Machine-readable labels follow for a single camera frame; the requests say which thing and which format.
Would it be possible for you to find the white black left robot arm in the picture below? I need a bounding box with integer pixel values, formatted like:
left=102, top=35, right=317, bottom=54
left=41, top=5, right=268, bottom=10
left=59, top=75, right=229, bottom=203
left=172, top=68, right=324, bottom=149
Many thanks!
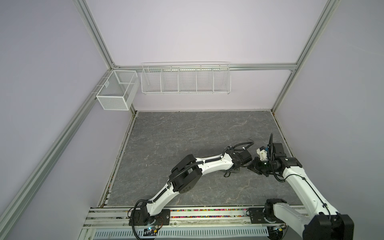
left=128, top=141, right=254, bottom=225

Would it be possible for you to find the white vented cable duct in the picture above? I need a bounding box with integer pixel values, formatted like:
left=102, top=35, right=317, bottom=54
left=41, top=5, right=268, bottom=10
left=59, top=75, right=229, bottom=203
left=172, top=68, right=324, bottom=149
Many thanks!
left=93, top=226, right=269, bottom=240

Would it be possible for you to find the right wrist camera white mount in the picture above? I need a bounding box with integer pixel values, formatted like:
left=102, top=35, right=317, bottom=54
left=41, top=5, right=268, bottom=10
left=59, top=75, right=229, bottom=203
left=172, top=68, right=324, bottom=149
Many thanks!
left=257, top=146, right=269, bottom=162

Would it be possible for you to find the white mesh square basket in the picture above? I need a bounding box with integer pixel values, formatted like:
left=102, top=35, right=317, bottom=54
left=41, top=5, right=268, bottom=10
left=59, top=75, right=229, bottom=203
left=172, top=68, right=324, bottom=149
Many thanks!
left=96, top=70, right=140, bottom=111

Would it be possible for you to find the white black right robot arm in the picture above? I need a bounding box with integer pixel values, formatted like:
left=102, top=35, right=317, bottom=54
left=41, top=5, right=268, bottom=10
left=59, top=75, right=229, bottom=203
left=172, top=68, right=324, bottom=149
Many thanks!
left=248, top=137, right=355, bottom=240

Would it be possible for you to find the white wire long basket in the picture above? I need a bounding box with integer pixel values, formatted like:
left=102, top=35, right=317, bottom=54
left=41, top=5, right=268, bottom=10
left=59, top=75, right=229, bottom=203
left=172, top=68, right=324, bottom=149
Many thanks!
left=141, top=62, right=232, bottom=95

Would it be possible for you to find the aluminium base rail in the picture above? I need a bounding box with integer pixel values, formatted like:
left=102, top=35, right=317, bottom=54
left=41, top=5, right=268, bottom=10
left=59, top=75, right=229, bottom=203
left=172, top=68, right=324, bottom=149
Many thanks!
left=83, top=206, right=292, bottom=229

